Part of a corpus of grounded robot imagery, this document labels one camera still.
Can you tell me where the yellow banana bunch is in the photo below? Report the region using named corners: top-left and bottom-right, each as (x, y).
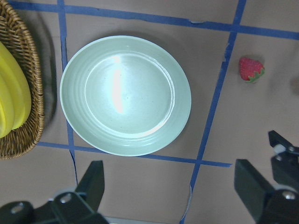
top-left (0, 44), bottom-right (31, 138)

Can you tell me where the brown wicker basket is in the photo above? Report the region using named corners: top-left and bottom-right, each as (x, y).
top-left (0, 0), bottom-right (45, 160)

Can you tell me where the light green plate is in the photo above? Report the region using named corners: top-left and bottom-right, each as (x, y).
top-left (60, 35), bottom-right (192, 156)

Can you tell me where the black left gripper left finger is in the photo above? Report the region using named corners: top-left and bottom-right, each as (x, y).
top-left (76, 161), bottom-right (104, 212)

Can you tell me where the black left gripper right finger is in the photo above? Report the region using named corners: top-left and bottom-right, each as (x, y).
top-left (234, 159), bottom-right (273, 223)

